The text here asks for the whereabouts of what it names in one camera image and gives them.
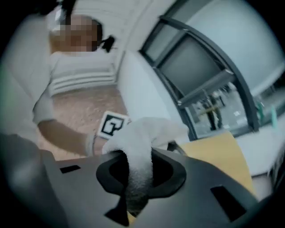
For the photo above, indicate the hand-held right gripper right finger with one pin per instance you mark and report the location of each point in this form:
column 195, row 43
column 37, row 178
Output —
column 196, row 200

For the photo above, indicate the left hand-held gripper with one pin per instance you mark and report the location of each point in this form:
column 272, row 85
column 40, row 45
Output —
column 111, row 124

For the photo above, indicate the person's beige shirt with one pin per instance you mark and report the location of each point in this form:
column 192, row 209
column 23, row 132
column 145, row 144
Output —
column 73, row 73

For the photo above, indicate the person's head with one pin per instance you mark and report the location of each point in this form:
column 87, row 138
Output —
column 78, row 33

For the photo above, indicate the white cloth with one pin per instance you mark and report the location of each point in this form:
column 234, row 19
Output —
column 140, row 144

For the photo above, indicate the black window frame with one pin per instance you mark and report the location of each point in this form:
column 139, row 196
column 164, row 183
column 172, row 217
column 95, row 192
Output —
column 240, row 73

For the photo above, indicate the beige wristband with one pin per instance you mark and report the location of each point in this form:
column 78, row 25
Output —
column 90, row 144

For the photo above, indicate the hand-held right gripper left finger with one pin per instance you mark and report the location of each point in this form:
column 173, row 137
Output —
column 84, row 191

